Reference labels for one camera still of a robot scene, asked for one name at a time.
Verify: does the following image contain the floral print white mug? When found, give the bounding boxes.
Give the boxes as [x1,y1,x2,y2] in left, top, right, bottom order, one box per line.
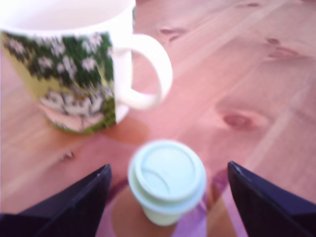
[0,0,173,135]

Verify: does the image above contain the pale green coffee capsule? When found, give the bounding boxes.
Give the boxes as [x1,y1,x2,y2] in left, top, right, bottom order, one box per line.
[127,139,207,227]

